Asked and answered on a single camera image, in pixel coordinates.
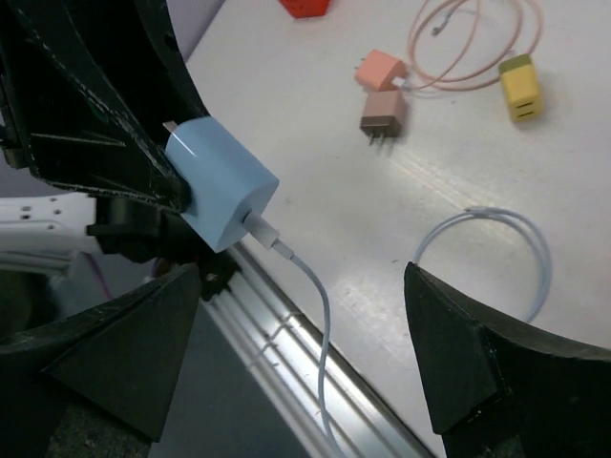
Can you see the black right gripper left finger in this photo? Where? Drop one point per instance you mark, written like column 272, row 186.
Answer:
column 99, row 383

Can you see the blue charger plug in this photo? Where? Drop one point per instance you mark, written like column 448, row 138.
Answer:
column 227, row 182

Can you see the yellow charger plug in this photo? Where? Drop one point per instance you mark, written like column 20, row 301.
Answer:
column 520, row 86

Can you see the red cube adapter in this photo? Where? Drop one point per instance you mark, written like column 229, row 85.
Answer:
column 302, row 9

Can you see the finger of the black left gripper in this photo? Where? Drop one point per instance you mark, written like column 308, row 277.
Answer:
column 162, row 89
column 66, row 69

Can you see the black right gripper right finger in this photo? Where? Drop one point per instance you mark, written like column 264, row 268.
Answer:
column 498, row 387

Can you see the brown charger plug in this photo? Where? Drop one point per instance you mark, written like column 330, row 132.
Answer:
column 384, row 120

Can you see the aluminium table frame rail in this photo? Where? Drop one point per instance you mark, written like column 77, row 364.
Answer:
column 280, row 349

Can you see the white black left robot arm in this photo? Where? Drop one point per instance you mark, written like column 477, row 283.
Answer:
column 41, row 227

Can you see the pink charger plug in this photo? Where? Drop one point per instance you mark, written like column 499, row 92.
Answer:
column 381, row 72

